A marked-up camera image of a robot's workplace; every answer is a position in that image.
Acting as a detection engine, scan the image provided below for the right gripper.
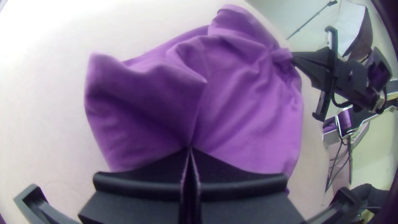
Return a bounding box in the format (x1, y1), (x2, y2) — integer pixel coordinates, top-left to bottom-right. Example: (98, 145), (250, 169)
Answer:
(291, 26), (382, 122)

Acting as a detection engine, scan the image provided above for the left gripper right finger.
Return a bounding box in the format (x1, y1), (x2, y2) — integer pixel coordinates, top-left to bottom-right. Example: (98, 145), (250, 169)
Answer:
(190, 148), (306, 224)

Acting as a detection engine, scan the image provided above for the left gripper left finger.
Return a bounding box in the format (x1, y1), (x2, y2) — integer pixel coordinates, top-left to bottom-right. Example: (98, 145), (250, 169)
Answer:
(78, 148), (191, 224)

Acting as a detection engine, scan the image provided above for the dark t-shirt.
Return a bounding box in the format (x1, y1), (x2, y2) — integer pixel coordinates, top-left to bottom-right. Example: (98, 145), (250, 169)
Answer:
(84, 4), (304, 180)

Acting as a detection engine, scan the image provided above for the black cable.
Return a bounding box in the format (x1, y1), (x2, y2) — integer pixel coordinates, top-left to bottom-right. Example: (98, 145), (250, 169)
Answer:
(330, 92), (354, 110)
(325, 134), (354, 191)

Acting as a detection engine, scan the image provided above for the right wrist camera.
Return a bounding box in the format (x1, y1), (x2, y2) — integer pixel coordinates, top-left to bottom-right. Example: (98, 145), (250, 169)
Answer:
(366, 46), (393, 93)

